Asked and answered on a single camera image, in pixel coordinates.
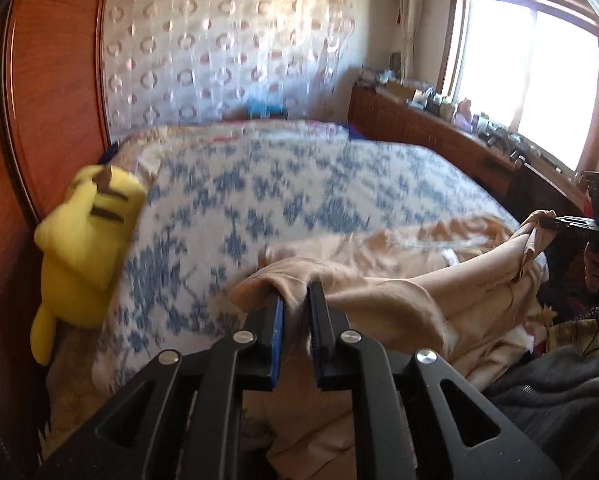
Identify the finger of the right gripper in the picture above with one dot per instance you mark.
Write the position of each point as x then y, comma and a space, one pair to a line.
572, 223

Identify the blue floral white bedsheet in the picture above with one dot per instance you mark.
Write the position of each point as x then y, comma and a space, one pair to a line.
212, 209

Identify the yellow plush toy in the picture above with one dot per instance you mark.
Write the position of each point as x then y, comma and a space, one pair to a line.
84, 242

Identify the window with wooden frame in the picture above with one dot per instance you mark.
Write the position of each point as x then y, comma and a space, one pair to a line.
531, 66

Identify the cardboard box on cabinet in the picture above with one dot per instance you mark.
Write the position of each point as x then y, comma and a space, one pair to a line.
401, 92

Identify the wooden cabinet row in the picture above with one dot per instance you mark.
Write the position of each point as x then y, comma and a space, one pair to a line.
518, 186

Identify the pink floral quilt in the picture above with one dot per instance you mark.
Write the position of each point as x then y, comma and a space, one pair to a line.
143, 151

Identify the circle patterned sheer curtain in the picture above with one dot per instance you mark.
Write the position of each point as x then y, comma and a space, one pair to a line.
185, 62

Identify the dark blue blanket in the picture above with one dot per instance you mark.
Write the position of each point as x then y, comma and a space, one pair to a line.
353, 133

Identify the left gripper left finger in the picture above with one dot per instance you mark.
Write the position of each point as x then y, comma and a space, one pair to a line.
180, 416

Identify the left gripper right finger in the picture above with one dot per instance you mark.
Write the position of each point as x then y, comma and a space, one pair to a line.
415, 416

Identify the beige printed t-shirt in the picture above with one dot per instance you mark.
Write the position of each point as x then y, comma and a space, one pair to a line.
466, 288

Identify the wooden slatted headboard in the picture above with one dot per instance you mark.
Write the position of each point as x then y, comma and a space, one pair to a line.
52, 122

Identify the blue tissue box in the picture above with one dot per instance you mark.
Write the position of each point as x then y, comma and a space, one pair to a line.
258, 109

